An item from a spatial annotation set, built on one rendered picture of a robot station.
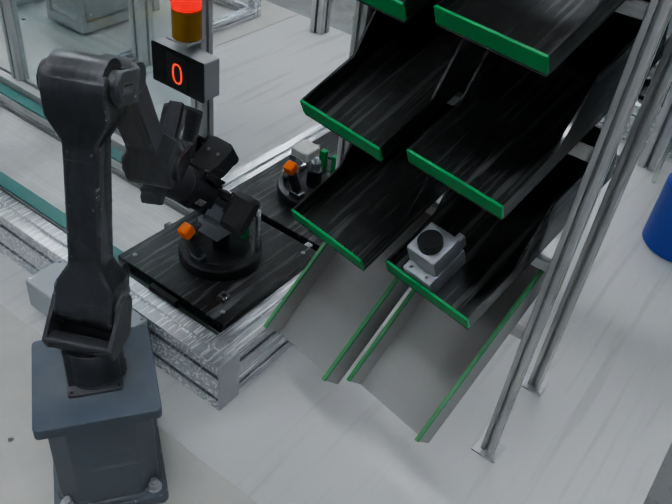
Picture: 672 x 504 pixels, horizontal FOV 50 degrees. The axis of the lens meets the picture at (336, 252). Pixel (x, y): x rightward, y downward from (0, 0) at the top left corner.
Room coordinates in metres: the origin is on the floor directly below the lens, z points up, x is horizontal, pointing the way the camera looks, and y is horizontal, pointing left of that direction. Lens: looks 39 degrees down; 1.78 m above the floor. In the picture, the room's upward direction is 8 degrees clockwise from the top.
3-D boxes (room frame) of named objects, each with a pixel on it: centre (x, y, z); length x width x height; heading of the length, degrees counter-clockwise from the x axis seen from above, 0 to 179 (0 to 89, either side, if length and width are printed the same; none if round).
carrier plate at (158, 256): (0.94, 0.19, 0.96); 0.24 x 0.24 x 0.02; 58
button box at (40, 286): (0.81, 0.38, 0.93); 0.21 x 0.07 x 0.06; 58
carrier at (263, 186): (1.16, 0.06, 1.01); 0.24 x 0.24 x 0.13; 58
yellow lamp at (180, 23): (1.14, 0.29, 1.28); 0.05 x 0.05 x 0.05
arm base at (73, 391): (0.58, 0.27, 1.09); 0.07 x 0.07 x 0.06; 23
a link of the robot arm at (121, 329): (0.58, 0.28, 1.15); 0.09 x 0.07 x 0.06; 85
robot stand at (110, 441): (0.58, 0.28, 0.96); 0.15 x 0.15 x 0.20; 23
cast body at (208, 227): (0.95, 0.19, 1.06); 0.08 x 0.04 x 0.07; 148
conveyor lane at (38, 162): (1.12, 0.44, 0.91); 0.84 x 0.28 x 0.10; 58
